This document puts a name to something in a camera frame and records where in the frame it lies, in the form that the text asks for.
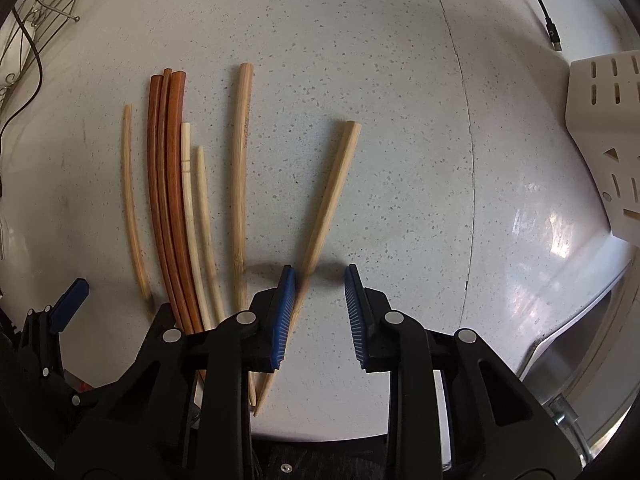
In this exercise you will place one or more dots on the cream utensil holder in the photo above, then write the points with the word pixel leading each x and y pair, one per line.
pixel 610 135

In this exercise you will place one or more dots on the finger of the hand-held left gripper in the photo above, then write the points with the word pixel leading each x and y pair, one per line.
pixel 60 395
pixel 70 305

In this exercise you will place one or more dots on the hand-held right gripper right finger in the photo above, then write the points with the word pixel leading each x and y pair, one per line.
pixel 355 320

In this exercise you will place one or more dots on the chrome faucet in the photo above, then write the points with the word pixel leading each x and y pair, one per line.
pixel 565 415

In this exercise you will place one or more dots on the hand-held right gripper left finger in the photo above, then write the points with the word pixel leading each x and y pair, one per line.
pixel 282 320

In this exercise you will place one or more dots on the stainless steel sink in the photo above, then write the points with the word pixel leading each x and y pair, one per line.
pixel 575 350

